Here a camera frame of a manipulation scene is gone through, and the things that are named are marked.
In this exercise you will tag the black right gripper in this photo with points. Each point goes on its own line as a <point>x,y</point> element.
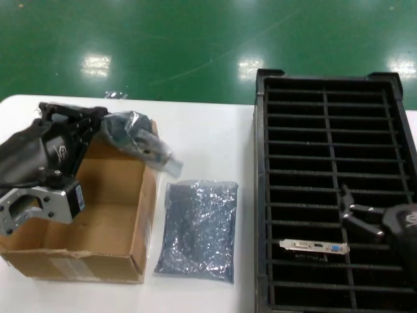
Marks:
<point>404,228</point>

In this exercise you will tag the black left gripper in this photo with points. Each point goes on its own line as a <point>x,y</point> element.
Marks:
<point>42,150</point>

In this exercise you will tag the graphics card with metal bracket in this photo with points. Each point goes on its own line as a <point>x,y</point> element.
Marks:
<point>312,244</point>
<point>148,148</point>

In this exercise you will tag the clear antistatic plastic bag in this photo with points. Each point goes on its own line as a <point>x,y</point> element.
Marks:
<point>176,168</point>

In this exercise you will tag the brown cardboard box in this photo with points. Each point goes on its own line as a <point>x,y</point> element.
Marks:
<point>97,264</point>

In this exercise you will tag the black slotted plastic container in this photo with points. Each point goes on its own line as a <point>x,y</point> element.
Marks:
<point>325,80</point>

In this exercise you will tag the crumpled plastic floor scrap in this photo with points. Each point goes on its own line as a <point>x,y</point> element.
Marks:
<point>114,95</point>

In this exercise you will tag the flat empty antistatic bag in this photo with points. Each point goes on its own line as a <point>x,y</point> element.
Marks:
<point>198,228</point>

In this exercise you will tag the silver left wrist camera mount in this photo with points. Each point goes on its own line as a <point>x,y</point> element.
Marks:
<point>52,202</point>

